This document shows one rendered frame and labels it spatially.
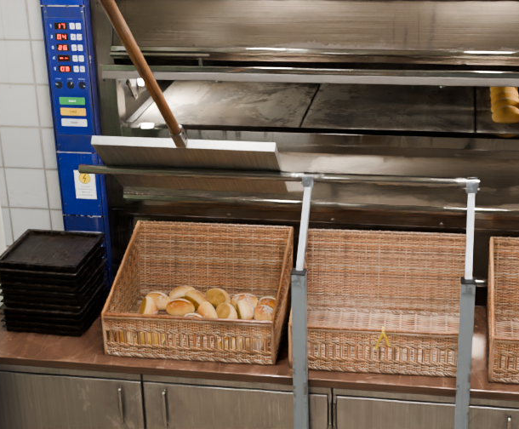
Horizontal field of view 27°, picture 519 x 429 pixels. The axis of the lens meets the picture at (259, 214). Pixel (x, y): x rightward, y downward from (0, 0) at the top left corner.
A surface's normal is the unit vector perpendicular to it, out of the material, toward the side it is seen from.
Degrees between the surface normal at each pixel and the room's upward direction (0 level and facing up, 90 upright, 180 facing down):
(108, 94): 90
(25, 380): 90
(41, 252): 0
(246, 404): 90
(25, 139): 90
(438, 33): 70
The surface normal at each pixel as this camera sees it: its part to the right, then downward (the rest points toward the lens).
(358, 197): -0.18, 0.04
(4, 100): -0.18, 0.38
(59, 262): -0.03, -0.92
